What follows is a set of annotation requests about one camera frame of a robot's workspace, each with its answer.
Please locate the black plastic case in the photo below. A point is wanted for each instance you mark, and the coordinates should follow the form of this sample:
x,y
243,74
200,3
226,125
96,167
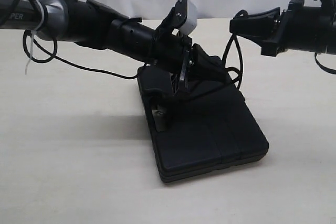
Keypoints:
x,y
212,133

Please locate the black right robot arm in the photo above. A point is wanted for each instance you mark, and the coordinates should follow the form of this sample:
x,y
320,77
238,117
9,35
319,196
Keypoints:
x,y
329,34

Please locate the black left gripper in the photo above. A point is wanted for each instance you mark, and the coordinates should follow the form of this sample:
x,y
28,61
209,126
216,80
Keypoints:
x,y
179,58

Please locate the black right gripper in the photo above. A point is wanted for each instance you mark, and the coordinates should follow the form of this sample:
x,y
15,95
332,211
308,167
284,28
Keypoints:
x,y
301,28

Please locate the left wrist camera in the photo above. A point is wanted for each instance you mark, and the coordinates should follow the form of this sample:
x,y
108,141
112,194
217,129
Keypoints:
x,y
183,16

